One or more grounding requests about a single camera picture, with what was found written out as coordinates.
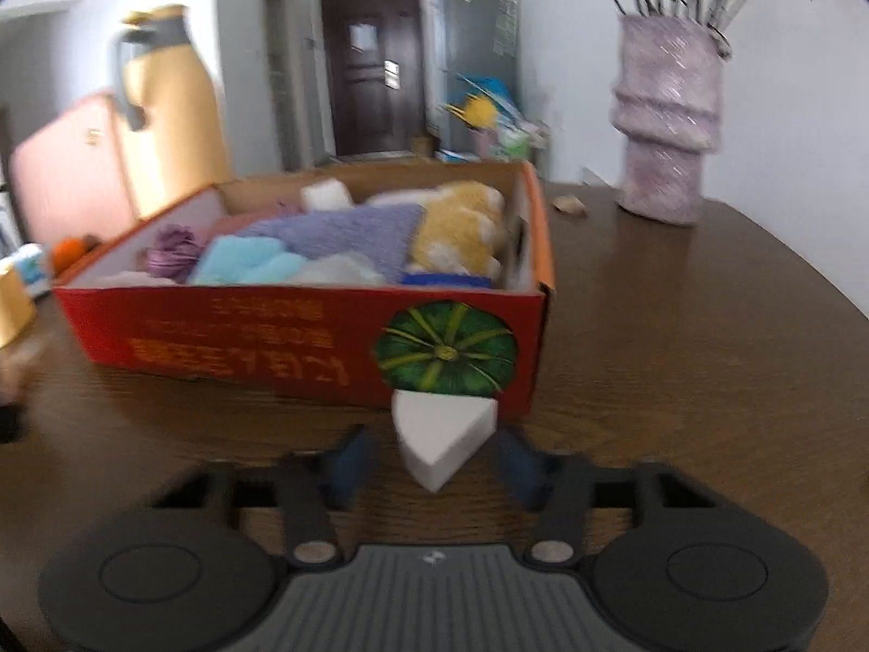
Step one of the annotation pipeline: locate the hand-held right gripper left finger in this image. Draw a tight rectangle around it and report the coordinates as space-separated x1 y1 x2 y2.
153 424 379 572

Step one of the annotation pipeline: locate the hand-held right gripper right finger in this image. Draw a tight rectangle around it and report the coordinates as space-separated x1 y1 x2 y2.
492 424 722 569

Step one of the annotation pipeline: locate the red cardboard box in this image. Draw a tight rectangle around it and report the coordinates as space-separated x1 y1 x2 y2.
53 161 556 420

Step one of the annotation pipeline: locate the clear bag with green items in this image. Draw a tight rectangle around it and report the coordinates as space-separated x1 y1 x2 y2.
292 251 389 286

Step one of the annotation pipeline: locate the blue plush toy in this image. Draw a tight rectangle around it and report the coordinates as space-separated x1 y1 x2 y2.
186 234 310 286

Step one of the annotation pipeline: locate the purple knit cloth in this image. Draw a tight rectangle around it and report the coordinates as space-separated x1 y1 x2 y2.
237 204 425 284

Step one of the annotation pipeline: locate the white and yellow plush dog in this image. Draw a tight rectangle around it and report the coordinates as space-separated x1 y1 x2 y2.
367 181 509 279

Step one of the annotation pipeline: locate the white round sponge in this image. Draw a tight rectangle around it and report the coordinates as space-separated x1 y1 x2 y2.
300 178 355 211

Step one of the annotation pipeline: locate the purple satin scrunchie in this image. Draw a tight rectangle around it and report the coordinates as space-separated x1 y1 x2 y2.
144 223 203 281

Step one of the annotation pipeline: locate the orange fruit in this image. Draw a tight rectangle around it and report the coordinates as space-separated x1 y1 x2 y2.
53 236 103 273

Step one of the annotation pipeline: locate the dark brown door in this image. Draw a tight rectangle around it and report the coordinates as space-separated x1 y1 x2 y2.
319 0 429 159

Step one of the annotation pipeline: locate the yellow plastic item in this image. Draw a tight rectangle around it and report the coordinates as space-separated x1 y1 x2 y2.
441 96 500 130

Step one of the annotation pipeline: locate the blue tissue pack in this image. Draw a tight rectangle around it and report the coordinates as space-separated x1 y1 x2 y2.
14 244 56 300

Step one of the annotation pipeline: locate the yellow mug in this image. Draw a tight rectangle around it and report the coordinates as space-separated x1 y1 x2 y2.
0 261 38 347

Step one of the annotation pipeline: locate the purple textured vase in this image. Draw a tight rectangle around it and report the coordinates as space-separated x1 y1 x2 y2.
609 14 733 227

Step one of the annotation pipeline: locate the blue plastic item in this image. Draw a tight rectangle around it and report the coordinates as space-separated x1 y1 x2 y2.
455 71 518 116

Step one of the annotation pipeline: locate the yellow thermos jug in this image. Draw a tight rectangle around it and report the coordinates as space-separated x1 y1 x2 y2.
112 4 232 218

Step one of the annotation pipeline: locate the grey interior door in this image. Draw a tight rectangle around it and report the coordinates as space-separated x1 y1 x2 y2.
261 0 306 174

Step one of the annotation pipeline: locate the pink suitcase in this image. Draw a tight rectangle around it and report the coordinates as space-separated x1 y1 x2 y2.
8 91 140 246

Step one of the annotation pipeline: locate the grey refrigerator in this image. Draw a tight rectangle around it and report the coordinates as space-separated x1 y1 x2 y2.
434 0 524 154

